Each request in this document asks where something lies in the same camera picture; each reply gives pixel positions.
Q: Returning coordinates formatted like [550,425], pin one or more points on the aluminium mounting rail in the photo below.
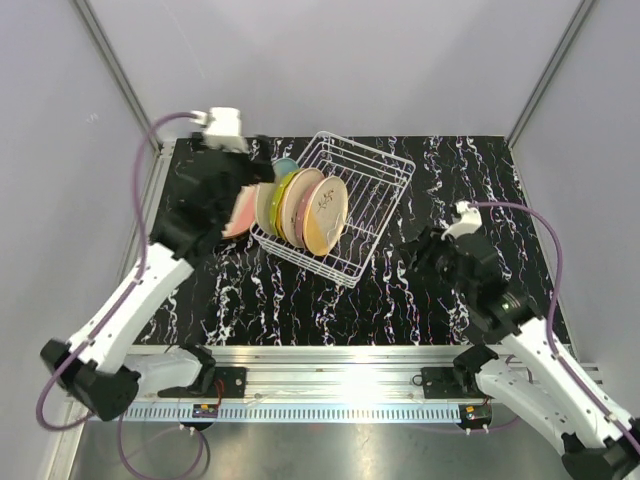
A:
[282,374]

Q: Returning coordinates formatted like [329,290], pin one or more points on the aluminium frame post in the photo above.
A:
[567,39]
[109,57]

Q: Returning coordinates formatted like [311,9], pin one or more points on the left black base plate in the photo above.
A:
[228,382]

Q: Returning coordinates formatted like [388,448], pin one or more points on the pink cream branch plate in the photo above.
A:
[291,199]
[243,213]

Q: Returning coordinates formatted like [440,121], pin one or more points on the orange cream branch plate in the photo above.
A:
[325,216]

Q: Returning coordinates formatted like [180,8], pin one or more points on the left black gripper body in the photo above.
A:
[244,171]

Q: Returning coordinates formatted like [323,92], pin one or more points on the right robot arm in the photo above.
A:
[515,360]

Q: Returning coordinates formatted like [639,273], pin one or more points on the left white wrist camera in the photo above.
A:
[222,129]

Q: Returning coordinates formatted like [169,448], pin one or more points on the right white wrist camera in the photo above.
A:
[468,221]

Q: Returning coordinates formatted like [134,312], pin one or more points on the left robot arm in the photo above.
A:
[166,262]

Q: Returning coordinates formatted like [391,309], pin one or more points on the green polka dot plate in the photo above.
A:
[274,212]

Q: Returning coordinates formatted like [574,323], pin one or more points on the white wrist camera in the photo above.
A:
[468,221]
[222,129]

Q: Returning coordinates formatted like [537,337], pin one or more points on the white wire dish rack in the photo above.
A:
[375,181]

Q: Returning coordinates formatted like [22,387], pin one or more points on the blue cream branch plate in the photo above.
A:
[265,193]

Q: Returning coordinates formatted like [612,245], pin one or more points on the white slotted cable duct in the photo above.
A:
[293,413]

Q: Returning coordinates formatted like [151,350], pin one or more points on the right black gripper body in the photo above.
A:
[439,255]

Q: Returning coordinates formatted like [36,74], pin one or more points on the left aluminium frame post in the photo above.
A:
[109,57]

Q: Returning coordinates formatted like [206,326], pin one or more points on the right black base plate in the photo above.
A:
[449,383]

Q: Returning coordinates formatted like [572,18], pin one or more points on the black marble pattern mat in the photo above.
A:
[242,295]

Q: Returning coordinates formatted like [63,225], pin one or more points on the pink scalloped plate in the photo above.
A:
[300,216]

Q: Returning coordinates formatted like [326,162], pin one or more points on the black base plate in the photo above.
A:
[228,382]
[449,383]

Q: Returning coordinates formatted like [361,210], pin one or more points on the right aluminium frame post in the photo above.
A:
[567,39]

